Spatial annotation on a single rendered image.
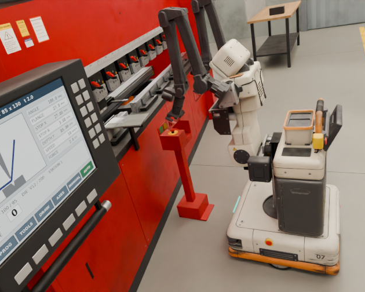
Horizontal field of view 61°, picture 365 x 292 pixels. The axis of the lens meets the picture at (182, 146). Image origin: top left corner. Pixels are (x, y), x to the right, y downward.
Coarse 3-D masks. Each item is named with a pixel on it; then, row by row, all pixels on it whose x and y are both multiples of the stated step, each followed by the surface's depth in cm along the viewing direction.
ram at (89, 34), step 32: (64, 0) 169; (96, 0) 199; (128, 0) 241; (160, 0) 308; (32, 32) 146; (64, 32) 168; (96, 32) 197; (128, 32) 238; (160, 32) 303; (32, 64) 145
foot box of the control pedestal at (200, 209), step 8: (184, 200) 262; (200, 200) 257; (208, 200) 267; (184, 208) 255; (192, 208) 252; (200, 208) 253; (208, 208) 264; (184, 216) 260; (192, 216) 256; (200, 216) 254; (208, 216) 255
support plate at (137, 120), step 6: (138, 114) 212; (144, 114) 209; (126, 120) 206; (132, 120) 204; (138, 120) 202; (144, 120) 201; (108, 126) 203; (114, 126) 201; (120, 126) 199; (126, 126) 198; (132, 126) 197
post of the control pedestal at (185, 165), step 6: (180, 156) 238; (180, 162) 241; (186, 162) 244; (180, 168) 244; (186, 168) 244; (180, 174) 248; (186, 174) 245; (186, 180) 248; (186, 186) 251; (192, 186) 256; (186, 192) 255; (192, 192) 256; (186, 198) 259; (192, 198) 256
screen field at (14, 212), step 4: (16, 208) 62; (20, 208) 63; (8, 212) 60; (12, 212) 61; (16, 212) 62; (20, 212) 63; (8, 216) 60; (12, 216) 61; (16, 216) 62; (12, 220) 61
